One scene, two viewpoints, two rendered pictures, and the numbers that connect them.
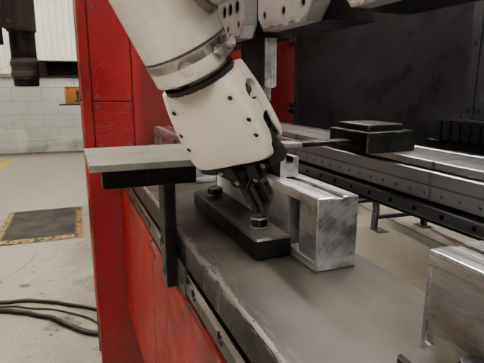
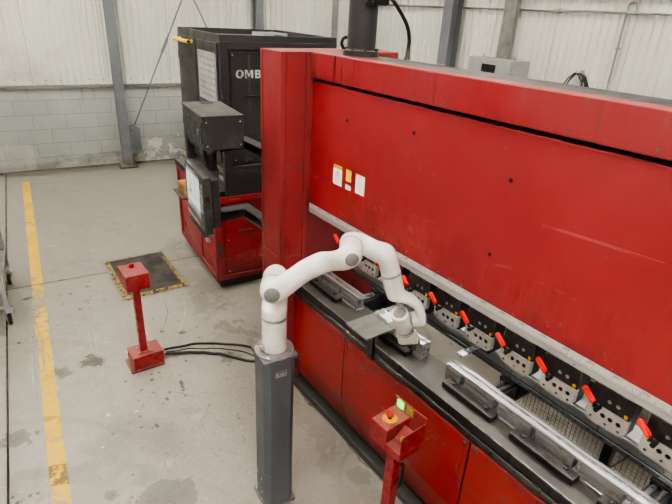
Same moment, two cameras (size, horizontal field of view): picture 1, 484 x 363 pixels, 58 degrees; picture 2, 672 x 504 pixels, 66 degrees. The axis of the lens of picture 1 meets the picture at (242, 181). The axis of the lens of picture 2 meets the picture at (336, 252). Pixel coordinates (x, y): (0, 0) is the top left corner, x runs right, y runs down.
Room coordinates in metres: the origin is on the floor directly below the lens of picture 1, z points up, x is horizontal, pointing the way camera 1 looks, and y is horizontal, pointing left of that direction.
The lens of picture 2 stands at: (-1.51, 0.93, 2.51)
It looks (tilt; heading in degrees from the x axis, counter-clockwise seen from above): 25 degrees down; 345
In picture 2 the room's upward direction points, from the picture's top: 3 degrees clockwise
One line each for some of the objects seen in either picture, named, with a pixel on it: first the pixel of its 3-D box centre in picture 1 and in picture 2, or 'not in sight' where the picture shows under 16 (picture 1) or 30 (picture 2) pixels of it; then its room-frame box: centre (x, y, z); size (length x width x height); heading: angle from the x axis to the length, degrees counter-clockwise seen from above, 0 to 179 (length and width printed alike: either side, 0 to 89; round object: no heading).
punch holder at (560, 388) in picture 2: not in sight; (565, 375); (-0.16, -0.39, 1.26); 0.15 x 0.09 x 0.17; 22
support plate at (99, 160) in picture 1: (172, 154); (374, 324); (0.69, 0.11, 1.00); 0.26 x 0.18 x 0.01; 112
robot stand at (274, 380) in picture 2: not in sight; (274, 427); (0.55, 0.67, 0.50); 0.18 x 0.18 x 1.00; 17
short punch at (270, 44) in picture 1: (257, 70); not in sight; (0.75, -0.03, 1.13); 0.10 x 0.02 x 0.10; 22
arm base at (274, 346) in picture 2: not in sight; (274, 333); (0.55, 0.67, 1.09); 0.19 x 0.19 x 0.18
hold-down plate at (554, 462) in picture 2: not in sight; (542, 455); (-0.21, -0.34, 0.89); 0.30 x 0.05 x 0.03; 22
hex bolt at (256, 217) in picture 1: (258, 221); not in sight; (0.60, -0.02, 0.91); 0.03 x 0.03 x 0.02
